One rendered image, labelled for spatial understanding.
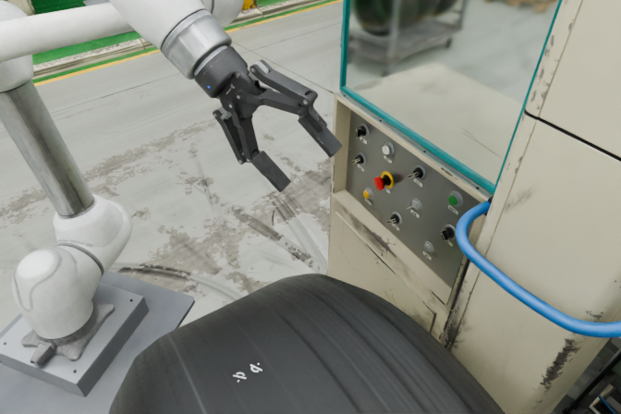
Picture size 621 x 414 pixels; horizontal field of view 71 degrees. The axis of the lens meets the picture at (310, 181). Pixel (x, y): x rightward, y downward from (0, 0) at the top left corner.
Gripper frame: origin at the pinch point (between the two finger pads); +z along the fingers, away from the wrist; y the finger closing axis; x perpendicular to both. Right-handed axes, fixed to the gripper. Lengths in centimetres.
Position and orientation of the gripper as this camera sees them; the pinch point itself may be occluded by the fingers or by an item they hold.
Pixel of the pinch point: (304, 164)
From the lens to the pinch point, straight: 66.2
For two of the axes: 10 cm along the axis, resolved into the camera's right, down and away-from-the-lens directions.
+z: 6.6, 7.4, 1.3
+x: -4.9, 5.6, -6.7
